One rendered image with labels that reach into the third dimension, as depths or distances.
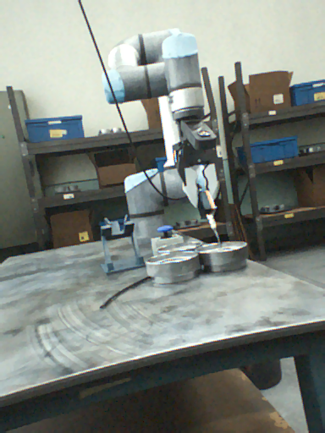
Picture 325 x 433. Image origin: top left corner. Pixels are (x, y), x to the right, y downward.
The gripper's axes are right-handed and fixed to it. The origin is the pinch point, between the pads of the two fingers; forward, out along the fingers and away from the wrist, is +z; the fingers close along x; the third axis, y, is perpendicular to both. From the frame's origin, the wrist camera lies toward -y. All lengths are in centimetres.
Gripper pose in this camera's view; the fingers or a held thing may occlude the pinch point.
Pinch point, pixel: (203, 200)
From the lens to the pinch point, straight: 99.9
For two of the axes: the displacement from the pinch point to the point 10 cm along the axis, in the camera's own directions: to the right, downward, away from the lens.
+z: 1.5, 9.9, 0.7
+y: -2.3, -0.3, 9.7
